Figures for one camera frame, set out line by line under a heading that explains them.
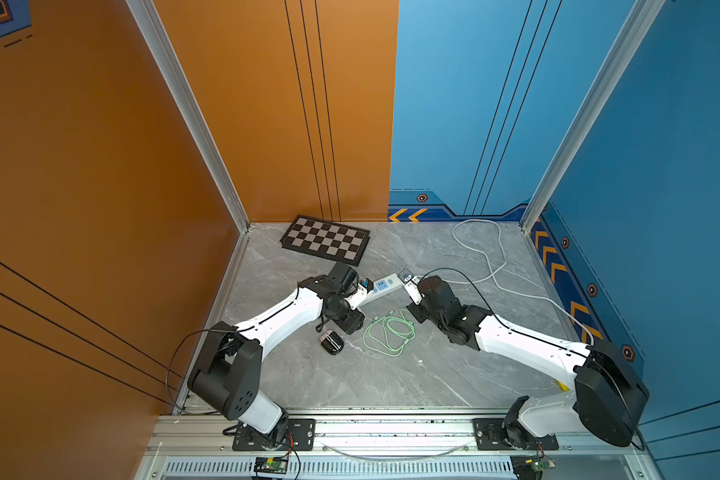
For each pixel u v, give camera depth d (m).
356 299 0.77
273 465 0.71
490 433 0.72
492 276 1.03
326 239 1.12
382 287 0.98
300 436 0.74
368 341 0.89
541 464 0.70
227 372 0.44
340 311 0.72
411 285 0.71
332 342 0.86
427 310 0.67
